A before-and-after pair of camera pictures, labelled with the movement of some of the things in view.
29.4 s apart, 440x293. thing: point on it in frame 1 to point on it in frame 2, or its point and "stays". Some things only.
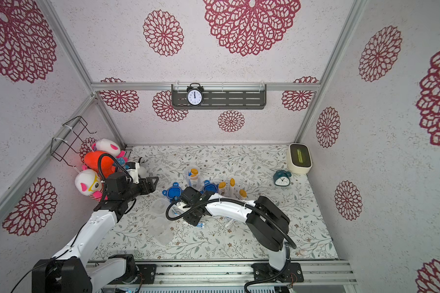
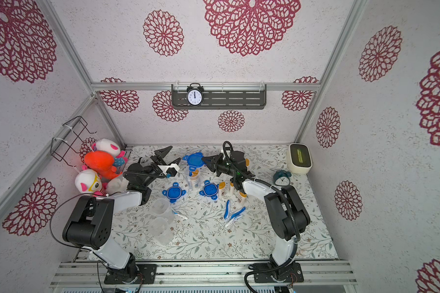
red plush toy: [100, 162] stays
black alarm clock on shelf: [195, 94] stays
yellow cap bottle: [242, 194] stays
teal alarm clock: [282, 178] stays
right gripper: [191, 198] to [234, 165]
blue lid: [209, 187] to [194, 160]
